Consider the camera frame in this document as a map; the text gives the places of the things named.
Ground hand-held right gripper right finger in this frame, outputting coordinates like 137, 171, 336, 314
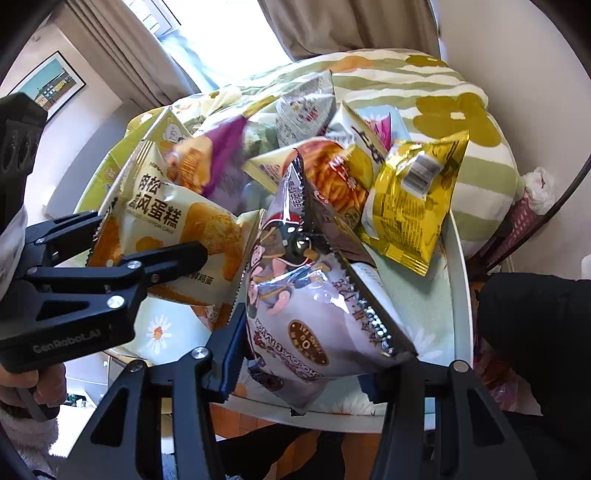
361, 357, 539, 480

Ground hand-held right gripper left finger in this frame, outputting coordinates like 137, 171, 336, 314
58, 302, 250, 480

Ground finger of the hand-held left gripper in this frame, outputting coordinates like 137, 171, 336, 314
23, 210, 106, 271
14, 240, 209, 341

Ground cream cake snack packet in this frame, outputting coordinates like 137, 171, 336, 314
88, 141, 266, 333

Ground lavender cartoon snack packet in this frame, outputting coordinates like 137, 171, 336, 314
245, 148, 419, 416

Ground person's left forearm fluffy sleeve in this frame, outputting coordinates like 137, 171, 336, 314
0, 401, 62, 480

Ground person's left hand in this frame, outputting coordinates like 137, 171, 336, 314
0, 361, 68, 409

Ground purple snack packet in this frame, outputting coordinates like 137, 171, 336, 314
166, 115, 247, 199

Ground white round table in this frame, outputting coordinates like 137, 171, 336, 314
74, 175, 476, 435

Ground person's black trousers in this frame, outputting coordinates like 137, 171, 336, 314
217, 272, 591, 480

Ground gold foil snack packet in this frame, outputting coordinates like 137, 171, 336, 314
360, 129, 471, 278

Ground fries print snack packet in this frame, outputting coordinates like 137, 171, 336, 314
245, 138, 384, 232

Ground beige curtain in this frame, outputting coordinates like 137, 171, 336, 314
256, 0, 441, 61
60, 0, 204, 112

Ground grey-white printed snack packet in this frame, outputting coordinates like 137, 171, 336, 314
274, 69, 335, 148

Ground light blue sheer curtain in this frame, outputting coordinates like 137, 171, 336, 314
154, 25, 287, 88

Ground pink basket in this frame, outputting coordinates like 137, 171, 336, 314
503, 194, 555, 264

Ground white black-lettered snack packet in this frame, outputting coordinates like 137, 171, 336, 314
323, 102, 393, 176

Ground window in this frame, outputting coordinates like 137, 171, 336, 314
122, 0, 278, 70

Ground green striped floral blanket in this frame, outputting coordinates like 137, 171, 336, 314
124, 48, 527, 259

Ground white plastic bag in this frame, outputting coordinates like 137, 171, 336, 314
522, 166, 559, 208

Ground dark metal chair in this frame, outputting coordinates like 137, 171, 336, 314
471, 157, 591, 278

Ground pink snack packet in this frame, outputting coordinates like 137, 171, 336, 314
360, 105, 411, 144

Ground framed wall picture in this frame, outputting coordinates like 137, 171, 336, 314
28, 51, 88, 123

